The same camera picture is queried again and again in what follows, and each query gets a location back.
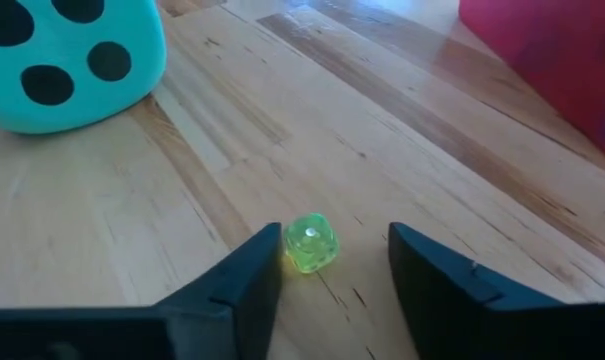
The large green foam die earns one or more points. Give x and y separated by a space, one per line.
132 100

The pink translucent plastic bin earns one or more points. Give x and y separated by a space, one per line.
557 60

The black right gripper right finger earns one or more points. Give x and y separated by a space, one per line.
457 320

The small yellow-green die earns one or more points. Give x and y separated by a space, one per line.
312 245

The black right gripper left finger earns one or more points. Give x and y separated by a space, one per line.
207 330

